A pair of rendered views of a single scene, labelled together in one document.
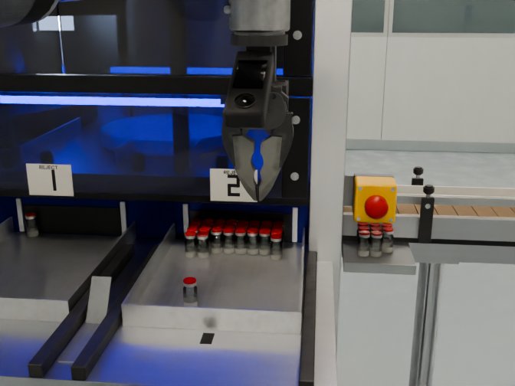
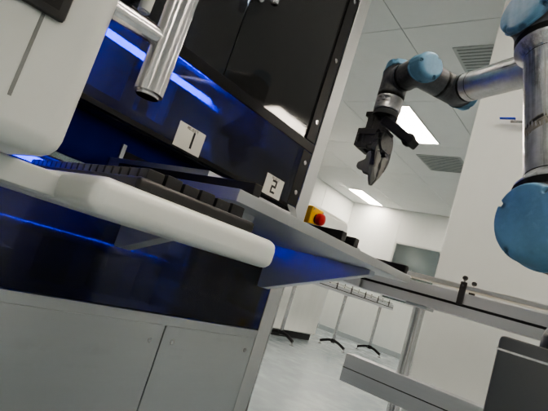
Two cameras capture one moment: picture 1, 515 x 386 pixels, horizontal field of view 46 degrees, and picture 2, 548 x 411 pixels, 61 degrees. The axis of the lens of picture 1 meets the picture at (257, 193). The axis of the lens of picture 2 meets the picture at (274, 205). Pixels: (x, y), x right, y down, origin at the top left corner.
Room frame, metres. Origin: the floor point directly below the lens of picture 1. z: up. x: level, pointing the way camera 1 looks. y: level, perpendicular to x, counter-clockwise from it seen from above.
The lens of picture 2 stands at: (0.26, 1.13, 0.77)
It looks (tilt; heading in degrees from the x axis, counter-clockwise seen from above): 8 degrees up; 305
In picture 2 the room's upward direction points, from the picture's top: 18 degrees clockwise
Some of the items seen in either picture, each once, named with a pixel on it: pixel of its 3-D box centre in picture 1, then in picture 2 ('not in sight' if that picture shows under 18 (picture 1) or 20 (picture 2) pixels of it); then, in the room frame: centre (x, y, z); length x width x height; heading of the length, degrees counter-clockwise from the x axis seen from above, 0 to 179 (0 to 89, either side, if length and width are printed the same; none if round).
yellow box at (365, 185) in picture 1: (374, 197); (308, 217); (1.05, -0.21, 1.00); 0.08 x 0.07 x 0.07; 174
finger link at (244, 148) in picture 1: (247, 162); (366, 166); (0.79, 0.01, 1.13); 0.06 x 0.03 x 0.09; 174
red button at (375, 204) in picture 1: (375, 206); (319, 219); (1.00, -0.20, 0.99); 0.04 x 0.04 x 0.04; 84
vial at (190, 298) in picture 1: (190, 294); not in sight; (0.85, 0.10, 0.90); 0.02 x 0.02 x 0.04
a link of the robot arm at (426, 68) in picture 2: not in sight; (422, 73); (0.69, 0.04, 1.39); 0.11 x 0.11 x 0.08; 54
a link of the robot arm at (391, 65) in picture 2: not in sight; (395, 81); (0.78, 0.00, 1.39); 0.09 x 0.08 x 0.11; 144
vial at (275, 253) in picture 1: (276, 247); not in sight; (1.03, -0.03, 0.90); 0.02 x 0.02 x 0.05
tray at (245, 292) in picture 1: (226, 269); not in sight; (0.95, 0.05, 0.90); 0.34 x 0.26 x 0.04; 175
